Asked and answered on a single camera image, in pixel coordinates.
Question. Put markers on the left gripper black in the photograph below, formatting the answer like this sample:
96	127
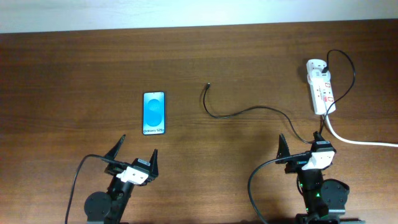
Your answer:
152	169

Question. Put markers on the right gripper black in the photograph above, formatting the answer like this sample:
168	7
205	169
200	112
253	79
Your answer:
283	149

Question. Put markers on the blue Samsung Galaxy smartphone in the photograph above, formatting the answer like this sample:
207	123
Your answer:
153	113

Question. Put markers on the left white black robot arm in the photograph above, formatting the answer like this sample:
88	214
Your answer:
109	206

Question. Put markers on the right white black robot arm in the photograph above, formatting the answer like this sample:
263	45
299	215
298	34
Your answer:
324	199

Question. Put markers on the white USB charger plug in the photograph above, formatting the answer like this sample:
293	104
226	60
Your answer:
315	71

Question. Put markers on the white power strip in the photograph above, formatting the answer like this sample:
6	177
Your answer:
322	98

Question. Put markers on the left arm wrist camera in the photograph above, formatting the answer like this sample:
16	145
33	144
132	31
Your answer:
133	176

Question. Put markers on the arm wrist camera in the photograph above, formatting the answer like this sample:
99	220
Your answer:
133	176
319	160

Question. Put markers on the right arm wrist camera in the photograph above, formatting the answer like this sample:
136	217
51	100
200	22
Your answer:
319	160

